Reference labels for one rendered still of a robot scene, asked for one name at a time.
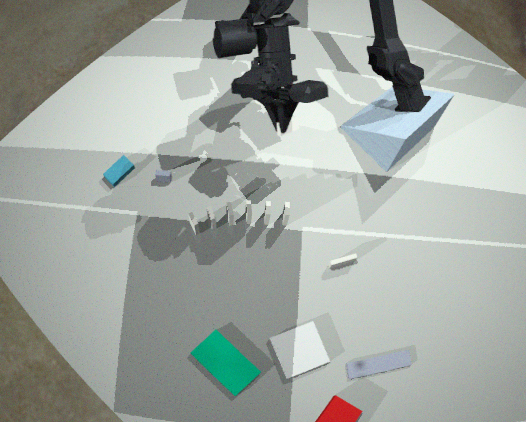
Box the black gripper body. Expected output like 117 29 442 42
231 50 329 103

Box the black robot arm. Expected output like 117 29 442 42
212 0 431 112

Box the red rectangular block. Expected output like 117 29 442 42
315 396 362 422

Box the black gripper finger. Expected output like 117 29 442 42
272 98 299 133
252 93 279 132

